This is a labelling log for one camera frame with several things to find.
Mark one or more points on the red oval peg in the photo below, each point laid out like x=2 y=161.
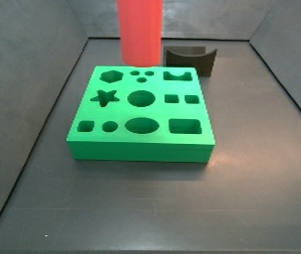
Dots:
x=140 y=18

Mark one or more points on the green shape sorter block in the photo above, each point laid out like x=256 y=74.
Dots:
x=142 y=114

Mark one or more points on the dark curved block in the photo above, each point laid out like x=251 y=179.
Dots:
x=190 y=56

